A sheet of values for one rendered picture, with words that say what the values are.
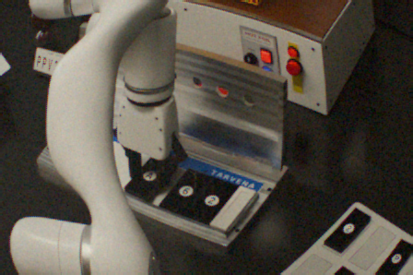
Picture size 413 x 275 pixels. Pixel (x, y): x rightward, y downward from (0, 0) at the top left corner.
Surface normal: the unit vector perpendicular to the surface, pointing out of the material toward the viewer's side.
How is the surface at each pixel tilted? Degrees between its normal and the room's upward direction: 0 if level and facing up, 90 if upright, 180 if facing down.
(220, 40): 90
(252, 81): 81
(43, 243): 20
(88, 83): 47
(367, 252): 0
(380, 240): 0
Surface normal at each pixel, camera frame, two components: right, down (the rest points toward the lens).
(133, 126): -0.51, 0.47
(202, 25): -0.51, 0.63
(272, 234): -0.09, -0.72
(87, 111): 0.36, -0.04
